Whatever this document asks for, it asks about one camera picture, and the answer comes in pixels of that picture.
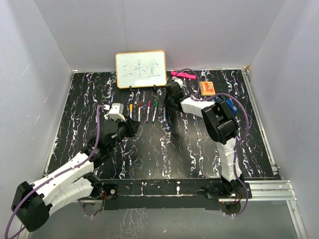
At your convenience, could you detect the white pen green tip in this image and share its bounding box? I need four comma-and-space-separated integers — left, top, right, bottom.
152, 106, 158, 123

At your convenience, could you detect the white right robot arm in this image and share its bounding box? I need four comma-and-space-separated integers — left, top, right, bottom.
164, 81, 243, 198

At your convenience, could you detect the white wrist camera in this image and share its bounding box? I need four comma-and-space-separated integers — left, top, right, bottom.
103, 103, 126, 121
172, 77, 183, 88

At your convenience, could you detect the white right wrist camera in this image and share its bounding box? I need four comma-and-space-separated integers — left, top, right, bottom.
172, 77, 183, 88

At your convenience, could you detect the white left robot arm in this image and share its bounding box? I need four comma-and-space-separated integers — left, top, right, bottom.
11, 117, 140, 232

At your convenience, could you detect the white pen purple tip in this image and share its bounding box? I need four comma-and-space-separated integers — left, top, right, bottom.
146, 106, 150, 123

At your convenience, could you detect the white pen red tip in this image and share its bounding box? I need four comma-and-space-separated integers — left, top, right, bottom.
138, 107, 141, 121

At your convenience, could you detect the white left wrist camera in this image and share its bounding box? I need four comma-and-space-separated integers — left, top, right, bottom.
103, 103, 126, 121

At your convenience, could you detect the white board with yellow frame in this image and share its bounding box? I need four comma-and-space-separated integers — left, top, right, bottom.
115, 50, 167, 89

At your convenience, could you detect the orange spiral notebook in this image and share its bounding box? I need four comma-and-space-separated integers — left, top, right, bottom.
200, 81, 216, 96

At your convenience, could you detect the black front mounting rail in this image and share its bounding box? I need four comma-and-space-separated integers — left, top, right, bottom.
102, 179, 227, 210

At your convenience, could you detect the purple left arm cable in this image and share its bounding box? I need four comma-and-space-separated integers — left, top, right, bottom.
4, 104, 110, 239

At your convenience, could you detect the pink plastic clip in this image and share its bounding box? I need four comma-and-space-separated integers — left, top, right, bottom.
170, 71, 196, 80

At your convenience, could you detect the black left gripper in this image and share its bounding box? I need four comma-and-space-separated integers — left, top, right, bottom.
108, 115, 140, 152

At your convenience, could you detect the blue stapler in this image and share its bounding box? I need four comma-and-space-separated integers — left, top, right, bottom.
214, 96, 238, 115

